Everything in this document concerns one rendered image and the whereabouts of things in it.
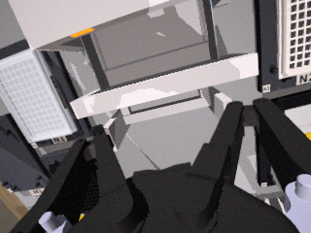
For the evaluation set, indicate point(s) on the white multiwell plate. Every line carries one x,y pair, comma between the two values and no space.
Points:
292,37

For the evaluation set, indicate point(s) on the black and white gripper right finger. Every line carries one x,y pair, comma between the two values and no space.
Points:
287,148

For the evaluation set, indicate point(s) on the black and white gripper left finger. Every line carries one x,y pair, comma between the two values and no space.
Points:
60,205

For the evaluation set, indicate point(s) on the beige label with h1 text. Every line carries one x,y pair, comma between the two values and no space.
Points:
36,191

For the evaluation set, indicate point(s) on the grey bench mat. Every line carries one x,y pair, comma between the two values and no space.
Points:
161,142

